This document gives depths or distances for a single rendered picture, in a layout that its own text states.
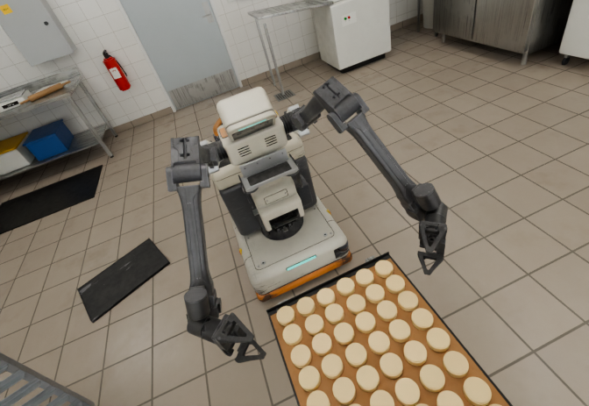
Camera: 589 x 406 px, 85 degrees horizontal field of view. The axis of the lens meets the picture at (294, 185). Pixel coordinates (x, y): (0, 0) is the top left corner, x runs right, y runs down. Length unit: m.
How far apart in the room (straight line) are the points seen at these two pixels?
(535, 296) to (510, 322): 0.21
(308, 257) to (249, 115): 0.94
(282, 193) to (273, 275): 0.52
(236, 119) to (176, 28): 3.72
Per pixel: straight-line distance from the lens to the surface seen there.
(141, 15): 4.92
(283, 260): 1.88
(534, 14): 4.14
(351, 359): 0.87
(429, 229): 0.91
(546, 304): 2.12
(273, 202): 1.62
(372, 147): 0.98
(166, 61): 5.01
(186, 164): 0.92
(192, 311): 0.89
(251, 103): 1.31
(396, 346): 0.90
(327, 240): 1.91
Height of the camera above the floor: 1.73
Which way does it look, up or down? 38 degrees down
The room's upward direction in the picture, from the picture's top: 17 degrees counter-clockwise
